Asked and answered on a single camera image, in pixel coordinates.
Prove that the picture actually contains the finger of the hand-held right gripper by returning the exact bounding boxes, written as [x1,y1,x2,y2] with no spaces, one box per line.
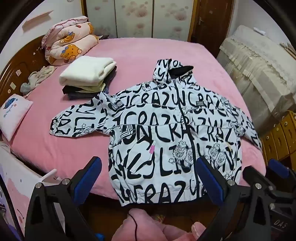
[243,166,296,204]
[268,159,296,183]

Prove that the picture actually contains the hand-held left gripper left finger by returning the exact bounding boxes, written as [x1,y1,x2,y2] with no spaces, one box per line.
[24,156,102,241]

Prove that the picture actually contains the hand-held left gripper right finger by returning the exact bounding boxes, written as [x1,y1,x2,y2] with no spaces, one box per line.
[196,157,271,241]

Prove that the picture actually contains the white black lettered jacket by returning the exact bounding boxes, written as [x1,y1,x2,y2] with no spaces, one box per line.
[48,59,263,207]

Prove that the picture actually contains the person's left forearm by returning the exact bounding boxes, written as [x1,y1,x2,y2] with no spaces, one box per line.
[112,208,192,241]

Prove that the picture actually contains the stack of folded clothes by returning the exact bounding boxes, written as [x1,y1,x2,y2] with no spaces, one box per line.
[59,56,116,87]

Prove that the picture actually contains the person's left hand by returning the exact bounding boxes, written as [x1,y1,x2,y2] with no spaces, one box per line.
[161,222,207,241]

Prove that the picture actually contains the wooden drawer cabinet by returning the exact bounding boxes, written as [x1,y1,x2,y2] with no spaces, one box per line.
[261,110,296,163]

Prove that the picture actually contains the pink bed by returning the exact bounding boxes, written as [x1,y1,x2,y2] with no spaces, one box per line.
[2,38,266,200]

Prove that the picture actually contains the black folded garment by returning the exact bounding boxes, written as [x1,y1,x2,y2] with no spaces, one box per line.
[62,85,102,95]

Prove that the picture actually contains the pale green folded garment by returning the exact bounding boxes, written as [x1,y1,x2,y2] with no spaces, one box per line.
[80,83,106,93]

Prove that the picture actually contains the small pink pillow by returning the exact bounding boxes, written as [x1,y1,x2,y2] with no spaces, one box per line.
[0,94,33,142]

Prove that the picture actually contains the blue-grey folded garment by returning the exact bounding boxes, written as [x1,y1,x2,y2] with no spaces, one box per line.
[67,66,118,100]

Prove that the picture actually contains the lace covered furniture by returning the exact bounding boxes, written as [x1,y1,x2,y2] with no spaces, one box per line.
[216,25,296,139]

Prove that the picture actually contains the crumpled grey cloth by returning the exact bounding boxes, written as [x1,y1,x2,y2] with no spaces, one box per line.
[20,65,57,95]

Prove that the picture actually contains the rolled bear print quilt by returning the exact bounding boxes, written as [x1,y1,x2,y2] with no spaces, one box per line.
[42,16,100,66]

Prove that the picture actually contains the wooden headboard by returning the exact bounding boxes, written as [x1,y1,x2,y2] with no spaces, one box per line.
[0,35,48,102]

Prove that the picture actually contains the brown wooden door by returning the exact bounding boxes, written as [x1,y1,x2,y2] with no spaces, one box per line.
[192,0,234,45]

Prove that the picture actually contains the floral door wardrobe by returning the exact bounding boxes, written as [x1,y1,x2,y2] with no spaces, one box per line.
[81,0,197,43]

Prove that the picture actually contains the wooden frame pieces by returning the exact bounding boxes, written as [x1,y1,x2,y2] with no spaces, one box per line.
[279,42,296,57]

